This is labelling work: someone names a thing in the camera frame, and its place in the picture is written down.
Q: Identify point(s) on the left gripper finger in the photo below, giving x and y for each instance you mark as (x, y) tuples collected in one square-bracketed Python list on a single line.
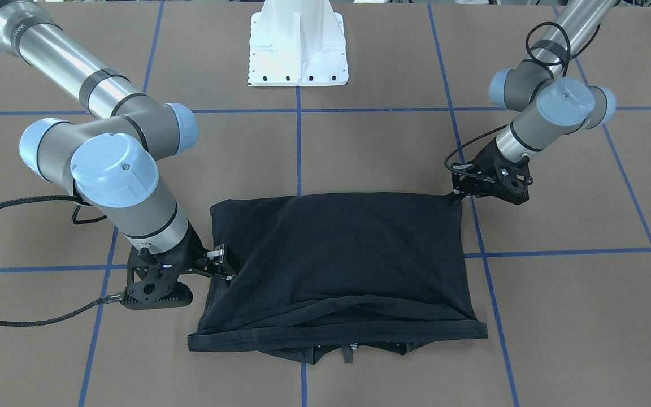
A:
[(460, 192), (465, 176)]

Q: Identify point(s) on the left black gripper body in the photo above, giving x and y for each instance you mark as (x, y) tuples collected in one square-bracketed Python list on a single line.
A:
[(487, 157)]

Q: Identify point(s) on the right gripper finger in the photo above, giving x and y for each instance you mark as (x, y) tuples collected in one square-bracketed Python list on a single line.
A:
[(220, 272), (223, 257)]

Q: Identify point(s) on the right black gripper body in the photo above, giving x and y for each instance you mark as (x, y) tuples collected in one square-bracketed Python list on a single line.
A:
[(195, 250)]

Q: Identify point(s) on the black graphic t-shirt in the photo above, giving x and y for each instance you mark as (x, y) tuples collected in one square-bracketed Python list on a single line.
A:
[(324, 272)]

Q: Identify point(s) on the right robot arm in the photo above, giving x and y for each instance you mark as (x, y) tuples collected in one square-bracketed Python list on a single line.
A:
[(110, 163)]

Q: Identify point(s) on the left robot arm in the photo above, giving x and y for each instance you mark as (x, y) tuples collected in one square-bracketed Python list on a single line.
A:
[(549, 105)]

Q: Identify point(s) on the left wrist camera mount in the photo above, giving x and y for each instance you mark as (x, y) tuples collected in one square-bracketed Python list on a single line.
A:
[(520, 193)]

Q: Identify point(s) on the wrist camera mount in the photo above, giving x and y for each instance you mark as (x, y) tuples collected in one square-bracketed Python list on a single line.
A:
[(152, 284), (520, 193)]

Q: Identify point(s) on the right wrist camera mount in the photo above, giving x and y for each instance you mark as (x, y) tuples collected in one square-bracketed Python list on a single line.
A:
[(152, 284)]

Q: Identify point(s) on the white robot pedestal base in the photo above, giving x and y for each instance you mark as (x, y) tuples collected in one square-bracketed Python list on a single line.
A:
[(297, 43)]

